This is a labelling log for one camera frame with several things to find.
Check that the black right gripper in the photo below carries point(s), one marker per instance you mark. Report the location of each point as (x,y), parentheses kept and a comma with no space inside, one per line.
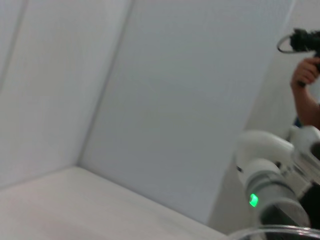
(282,217)

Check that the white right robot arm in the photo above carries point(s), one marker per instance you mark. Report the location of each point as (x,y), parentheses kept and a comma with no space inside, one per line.
(262,170)

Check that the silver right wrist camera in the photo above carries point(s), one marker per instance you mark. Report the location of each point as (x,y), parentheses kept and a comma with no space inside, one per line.
(305,135)

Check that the clear white glasses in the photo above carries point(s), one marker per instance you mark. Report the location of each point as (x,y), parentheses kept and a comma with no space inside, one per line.
(287,227)

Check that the bare person forearm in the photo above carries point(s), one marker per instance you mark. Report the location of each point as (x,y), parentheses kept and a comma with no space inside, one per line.
(307,107)

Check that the black handheld device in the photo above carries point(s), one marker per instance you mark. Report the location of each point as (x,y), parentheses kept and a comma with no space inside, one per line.
(305,40)

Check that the bare person hand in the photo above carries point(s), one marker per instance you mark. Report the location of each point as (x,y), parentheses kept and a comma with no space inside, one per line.
(303,72)

